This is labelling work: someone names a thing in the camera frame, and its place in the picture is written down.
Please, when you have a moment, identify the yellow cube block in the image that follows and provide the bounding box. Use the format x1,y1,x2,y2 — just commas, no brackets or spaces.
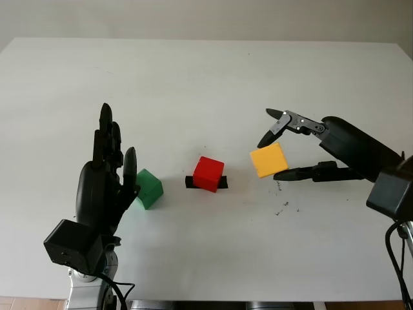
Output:
250,142,290,179

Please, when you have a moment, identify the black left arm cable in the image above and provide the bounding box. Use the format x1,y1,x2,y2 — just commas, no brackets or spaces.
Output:
99,273,136,310

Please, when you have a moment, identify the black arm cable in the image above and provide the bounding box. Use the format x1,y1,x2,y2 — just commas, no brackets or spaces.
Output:
99,273,136,310
385,219,413,310

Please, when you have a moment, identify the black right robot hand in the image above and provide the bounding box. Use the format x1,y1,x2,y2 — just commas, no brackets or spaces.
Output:
257,108,405,183

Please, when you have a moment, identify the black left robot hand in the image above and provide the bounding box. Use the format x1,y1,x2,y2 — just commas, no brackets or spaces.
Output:
75,103,142,239

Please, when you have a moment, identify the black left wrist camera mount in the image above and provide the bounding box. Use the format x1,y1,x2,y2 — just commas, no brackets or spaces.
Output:
43,219,106,276

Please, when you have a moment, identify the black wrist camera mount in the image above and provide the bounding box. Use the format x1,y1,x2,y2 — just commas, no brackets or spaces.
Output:
366,158,413,223
43,219,106,276

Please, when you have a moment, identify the dark grey robot torso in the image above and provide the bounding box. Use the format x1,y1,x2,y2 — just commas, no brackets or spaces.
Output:
128,300,327,310

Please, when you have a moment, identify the black tape strip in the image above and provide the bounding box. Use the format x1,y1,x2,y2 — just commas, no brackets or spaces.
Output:
185,175,229,190

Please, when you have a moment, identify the green cube block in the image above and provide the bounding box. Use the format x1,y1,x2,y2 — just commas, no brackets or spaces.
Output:
134,168,164,211

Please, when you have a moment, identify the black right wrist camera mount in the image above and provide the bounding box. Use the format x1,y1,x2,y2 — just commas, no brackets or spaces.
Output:
366,158,413,223

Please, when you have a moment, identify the red cube block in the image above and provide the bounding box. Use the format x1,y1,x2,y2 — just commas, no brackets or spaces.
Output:
192,156,225,194

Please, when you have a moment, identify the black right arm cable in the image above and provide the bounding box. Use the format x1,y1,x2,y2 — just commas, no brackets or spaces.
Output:
385,219,413,310

